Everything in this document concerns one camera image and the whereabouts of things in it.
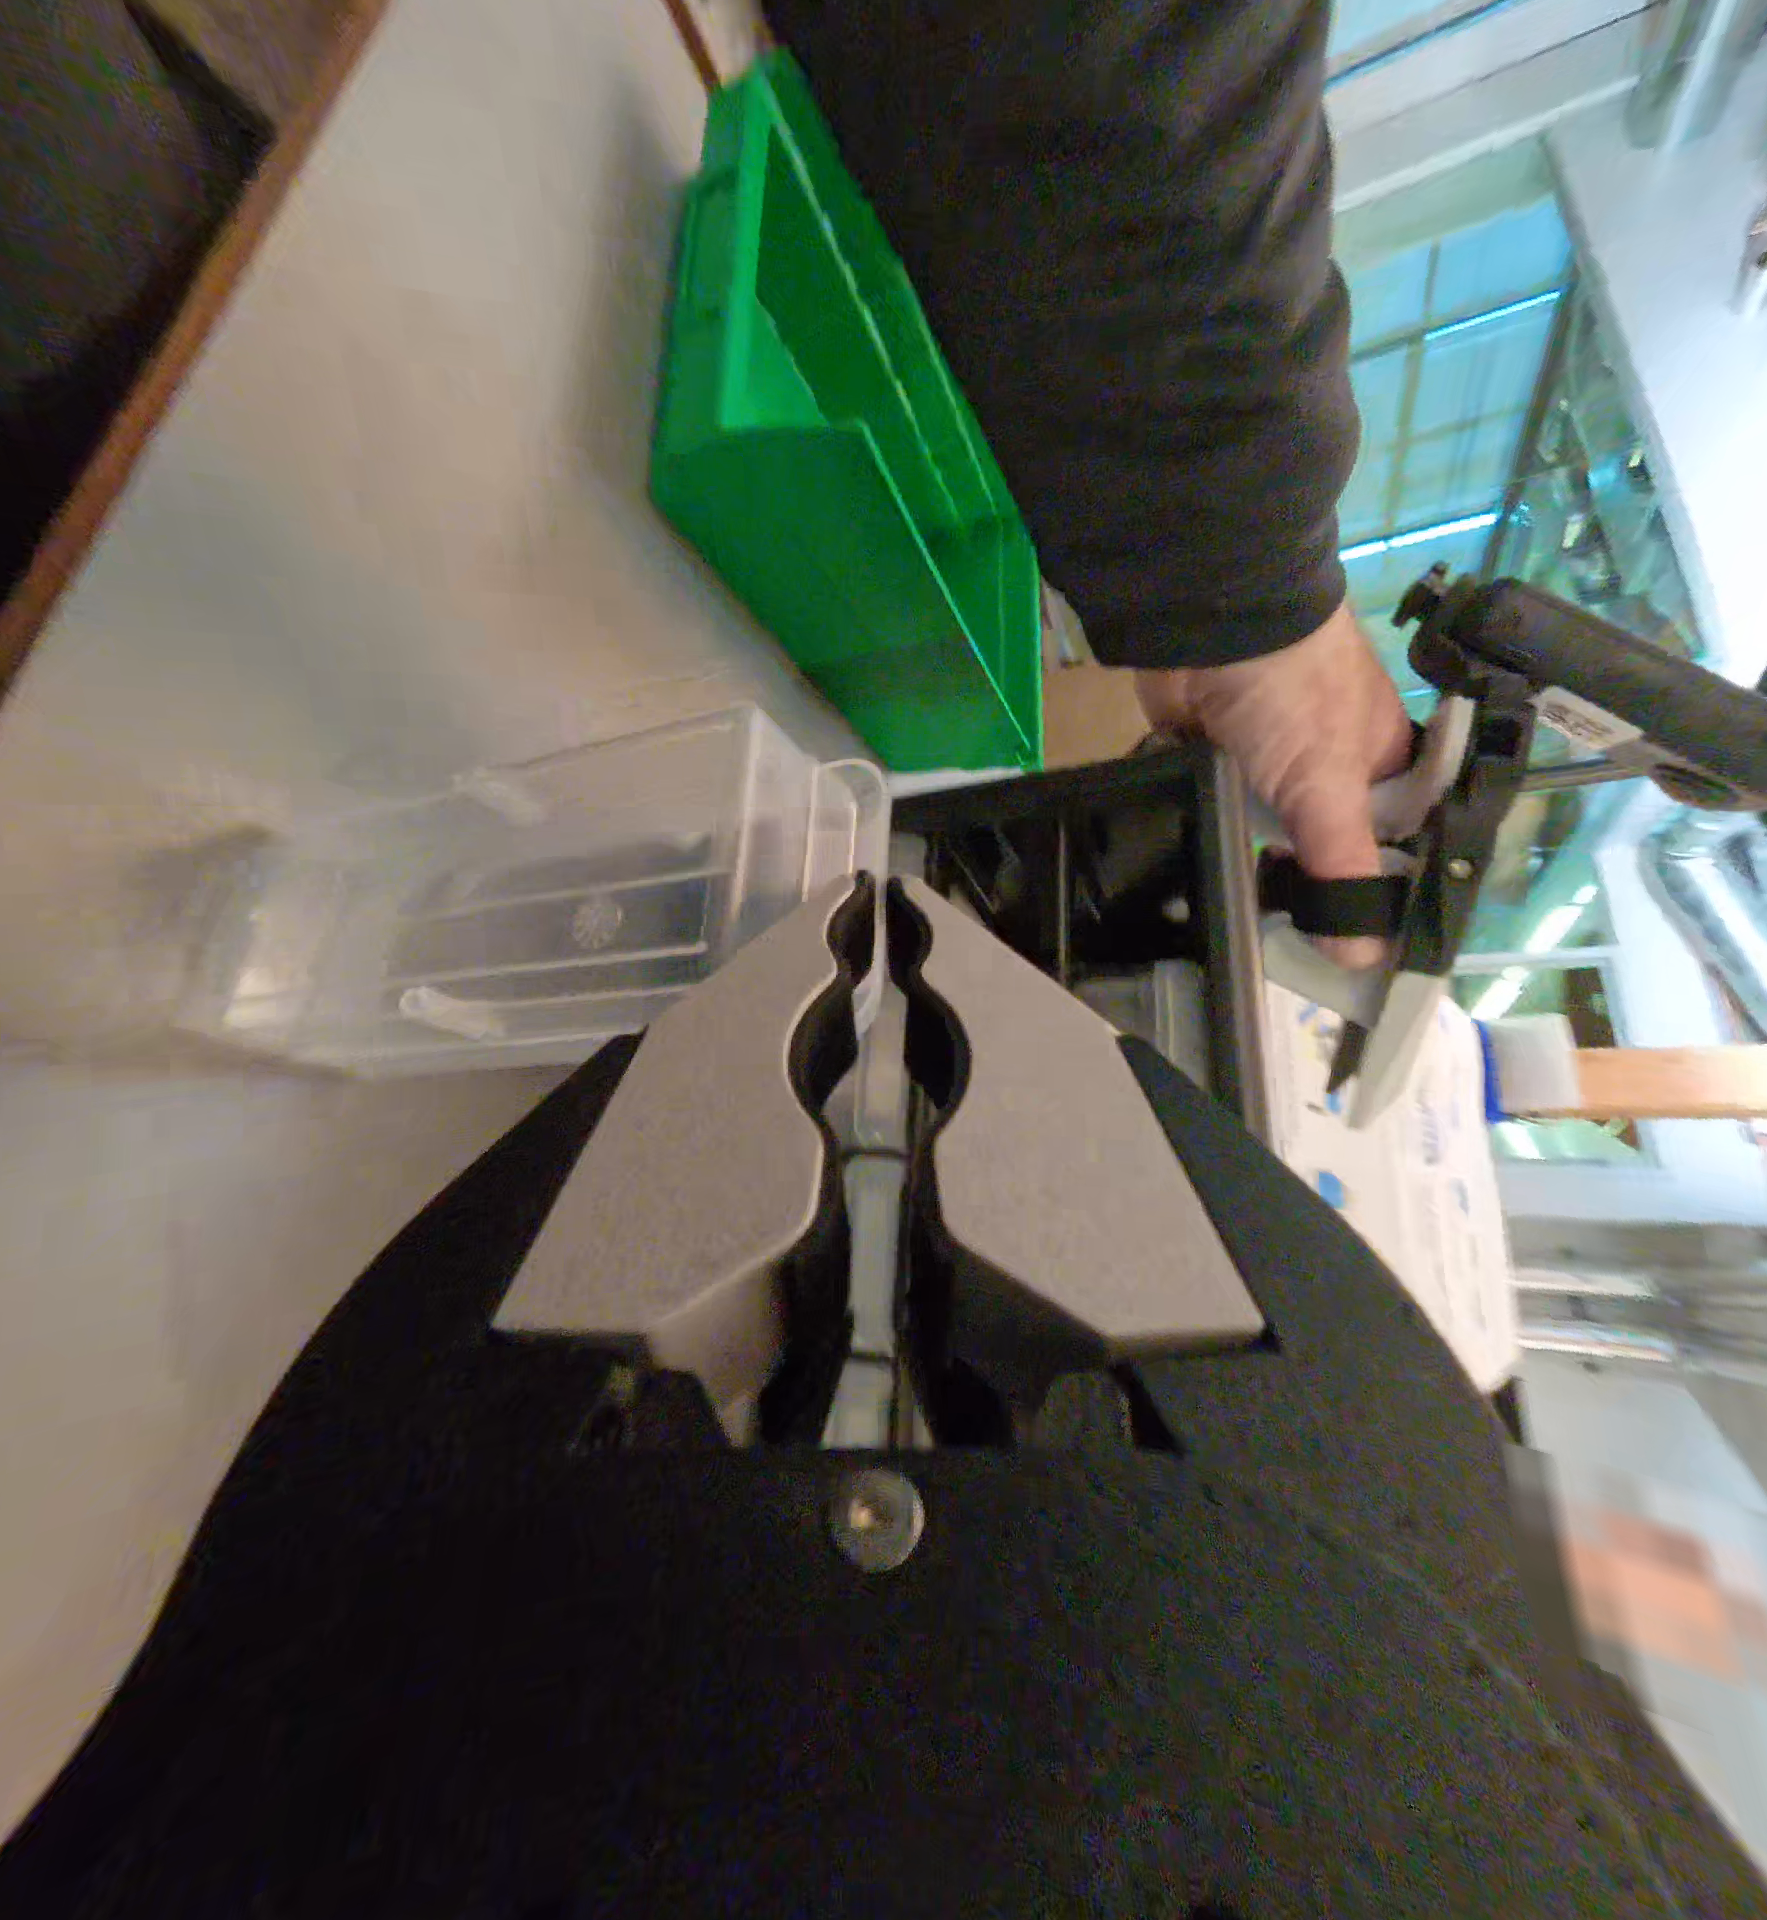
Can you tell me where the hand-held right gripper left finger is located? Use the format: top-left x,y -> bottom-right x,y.
491,874 -> 877,1447

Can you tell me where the green plastic bin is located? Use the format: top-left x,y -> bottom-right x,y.
650,46 -> 1047,775

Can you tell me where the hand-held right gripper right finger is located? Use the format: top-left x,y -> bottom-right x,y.
887,874 -> 1267,1412

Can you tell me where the person's left forearm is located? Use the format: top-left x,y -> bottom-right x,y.
763,0 -> 1357,672

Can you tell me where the instruction sheet with blue pictures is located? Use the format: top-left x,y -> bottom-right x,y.
1257,976 -> 1523,1398

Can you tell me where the black drawer cabinet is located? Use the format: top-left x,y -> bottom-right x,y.
890,741 -> 1275,1142

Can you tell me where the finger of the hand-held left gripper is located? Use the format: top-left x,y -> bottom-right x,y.
1330,968 -> 1450,1131

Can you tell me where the clear plastic drawer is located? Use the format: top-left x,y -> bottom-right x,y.
170,702 -> 922,1450

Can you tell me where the person's left hand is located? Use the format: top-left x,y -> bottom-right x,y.
1136,608 -> 1424,970

